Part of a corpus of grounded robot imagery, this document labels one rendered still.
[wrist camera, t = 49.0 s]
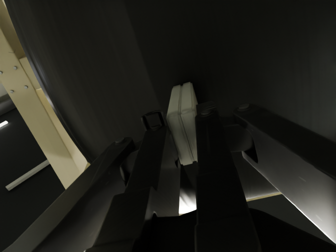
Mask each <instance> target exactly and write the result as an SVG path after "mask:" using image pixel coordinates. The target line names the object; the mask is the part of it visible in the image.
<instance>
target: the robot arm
mask: <svg viewBox="0 0 336 252"><path fill-rule="evenodd" d="M232 115H233V116H220V115H219V112H218V110H217V107H216V104H215V102H213V101H208V102H204V103H200V104H198V101H197V98H196V94H195V91H194V87H193V84H192V83H191V82H187V83H183V85H182V86H181V85H176V86H173V88H172V91H171V96H170V101H169V106H168V111H167V113H166V114H164V113H163V111H162V110H155V111H151V112H148V113H146V114H144V115H143V116H142V117H141V118H140V119H141V122H142V124H143V127H144V130H145V132H144V135H143V138H142V140H140V141H137V142H135V143H134V141H133V138H132V137H121V138H118V139H117V140H116V141H114V142H113V143H111V144H110V145H109V146H108V147H107V148H106V149H105V150H104V151H103V152H102V153H101V154H100V155H99V156H98V157H97V158H96V159H95V160H94V161H93V163H92V164H91V165H90V166H89V167H88V168H87V169H86V170H85V171H84V172H83V173H82V174H81V175H80V176H79V177H78V178H77V179H76V180H75V181H74V182H73V183H72V184H71V185H70V186H69V187H68V188H67V189H66V190H65V191H64V192H63V193H62V194H61V195H60V196H59V197H58V198H57V199H56V200H55V201H54V202H53V203H52V204H51V205H50V206H49V207H48V208H47V209H46V210H45V211H44V212H43V213H42V214H41V215H40V216H39V217H38V218H37V219H36V220H35V221H34V222H33V223H32V224H31V225H30V226H29V227H28V228H27V230H26V231H25V232H24V233H23V234H22V235H21V236H20V237H19V238H18V239H17V240H16V241H15V242H14V243H13V244H11V245H10V246H9V247H7V248H6V249H5V250H3V251H2V252H336V246H335V245H333V244H331V243H329V242H327V241H325V240H323V239H320V238H318V237H316V236H314V235H312V234H310V233H308V232H306V231H304V230H302V229H299V228H297V227H295V226H293V225H291V224H289V223H287V222H285V221H283V220H281V219H278V218H276V217H274V216H272V215H270V214H268V213H266V212H264V211H261V210H258V209H254V208H249V207H248V204H247V200H246V197H245V194H244V191H243V188H242V184H241V181H240V178H239V175H238V171H237V168H236V166H235V164H234V161H233V157H232V154H231V152H242V155H243V157H244V158H245V159H246V160H247V161H248V162H249V163H250V164H251V165H252V166H253V167H254V168H255V169H256V170H257V171H258V172H259V173H261V174H262V175H263V176H264V177H265V178H266V179H267V180H268V181H269V182H270V183H271V184H272V185H273V186H274V187H275V188H276V189H278V190H279V191H280V192H281V193H282V194H283V195H284V196H285V197H286V198H287V199H288V200H289V201H290V202H291V203H292V204H293V205H295V206H296V207H297V208H298V209H299V210H300V211H301V212H302V213H303V214H304V215H305V216H306V217H307V218H308V219H309V220H310V221H312V222H313V223H314V224H315V225H316V226H317V227H318V228H319V229H320V230H321V231H322V232H323V233H324V234H325V235H326V236H327V237H329V238H330V239H331V240H332V241H333V242H334V243H335V244H336V142H333V141H331V140H329V139H327V138H325V137H323V136H321V135H319V134H317V133H315V132H313V131H311V130H309V129H307V128H304V127H302V126H300V125H298V124H296V123H294V122H292V121H290V120H288V119H286V118H284V117H282V116H280V115H277V114H275V113H273V112H271V111H269V110H267V109H265V108H263V107H261V106H259V105H257V104H249V103H245V104H242V105H240V106H238V107H236V108H234V109H233V110H232ZM178 157H179V159H178ZM179 161H180V162H179ZM194 161H197V164H198V175H195V197H196V209H195V210H193V211H190V212H187V213H185V214H182V215H179V208H180V175H181V165H180V164H183V165H184V166H185V165H189V164H192V163H193V162H194Z"/></svg>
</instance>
